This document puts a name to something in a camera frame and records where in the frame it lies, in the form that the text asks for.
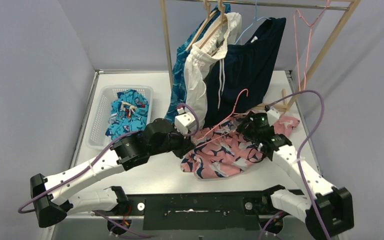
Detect pink hanger of floral shorts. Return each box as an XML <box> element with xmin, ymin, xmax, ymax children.
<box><xmin>193</xmin><ymin>88</ymin><xmax>250</xmax><ymax>151</ymax></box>

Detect pink navy floral shorts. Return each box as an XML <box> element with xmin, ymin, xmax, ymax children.
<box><xmin>180</xmin><ymin>111</ymin><xmax>300</xmax><ymax>179</ymax></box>

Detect light blue shark shorts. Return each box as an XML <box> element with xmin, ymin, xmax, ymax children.
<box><xmin>105</xmin><ymin>89</ymin><xmax>150</xmax><ymax>140</ymax></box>

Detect white plastic basket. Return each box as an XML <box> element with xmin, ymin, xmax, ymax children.
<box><xmin>86</xmin><ymin>85</ymin><xmax>154</xmax><ymax>150</ymax></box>

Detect pink plastic hanger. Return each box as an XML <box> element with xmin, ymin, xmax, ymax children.
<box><xmin>292</xmin><ymin>0</ymin><xmax>331</xmax><ymax>92</ymax></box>

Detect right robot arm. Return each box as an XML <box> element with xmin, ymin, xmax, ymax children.
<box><xmin>236</xmin><ymin>112</ymin><xmax>355</xmax><ymax>240</ymax></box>

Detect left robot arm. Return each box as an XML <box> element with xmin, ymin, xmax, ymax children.
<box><xmin>30</xmin><ymin>116</ymin><xmax>197</xmax><ymax>228</ymax></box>

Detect dark teal patterned shorts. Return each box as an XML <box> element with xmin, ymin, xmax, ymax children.
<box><xmin>164</xmin><ymin>3</ymin><xmax>231</xmax><ymax>124</ymax></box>

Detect navy blue shorts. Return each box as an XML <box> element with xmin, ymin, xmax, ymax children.
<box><xmin>202</xmin><ymin>17</ymin><xmax>287</xmax><ymax>128</ymax></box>

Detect light blue hanger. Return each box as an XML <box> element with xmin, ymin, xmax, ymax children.
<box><xmin>233</xmin><ymin>0</ymin><xmax>271</xmax><ymax>45</ymax></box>

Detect wooden hanger front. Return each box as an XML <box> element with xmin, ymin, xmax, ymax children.
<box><xmin>198</xmin><ymin>0</ymin><xmax>227</xmax><ymax>49</ymax></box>

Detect wooden hanger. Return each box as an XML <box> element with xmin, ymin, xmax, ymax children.
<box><xmin>186</xmin><ymin>0</ymin><xmax>217</xmax><ymax>51</ymax></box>
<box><xmin>198</xmin><ymin>0</ymin><xmax>227</xmax><ymax>49</ymax></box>

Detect wooden hanger rear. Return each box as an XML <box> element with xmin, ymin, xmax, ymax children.
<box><xmin>186</xmin><ymin>0</ymin><xmax>217</xmax><ymax>51</ymax></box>

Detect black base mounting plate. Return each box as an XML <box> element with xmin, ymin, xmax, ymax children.
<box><xmin>94</xmin><ymin>190</ymin><xmax>279</xmax><ymax>231</ymax></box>

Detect wooden clothes rack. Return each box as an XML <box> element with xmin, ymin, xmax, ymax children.
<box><xmin>159</xmin><ymin>0</ymin><xmax>361</xmax><ymax>112</ymax></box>

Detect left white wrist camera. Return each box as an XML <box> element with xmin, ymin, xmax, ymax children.
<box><xmin>174</xmin><ymin>103</ymin><xmax>198</xmax><ymax>137</ymax></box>

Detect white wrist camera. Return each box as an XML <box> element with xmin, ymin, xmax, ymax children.
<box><xmin>264</xmin><ymin>105</ymin><xmax>282</xmax><ymax>126</ymax></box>
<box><xmin>174</xmin><ymin>103</ymin><xmax>198</xmax><ymax>137</ymax></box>

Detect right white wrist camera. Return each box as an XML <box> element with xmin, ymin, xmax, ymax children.
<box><xmin>264</xmin><ymin>105</ymin><xmax>282</xmax><ymax>126</ymax></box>

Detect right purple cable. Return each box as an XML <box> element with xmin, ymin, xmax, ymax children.
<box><xmin>258</xmin><ymin>90</ymin><xmax>332</xmax><ymax>240</ymax></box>

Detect white drawstring shorts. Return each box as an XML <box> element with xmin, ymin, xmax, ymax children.
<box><xmin>184</xmin><ymin>12</ymin><xmax>242</xmax><ymax>129</ymax></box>

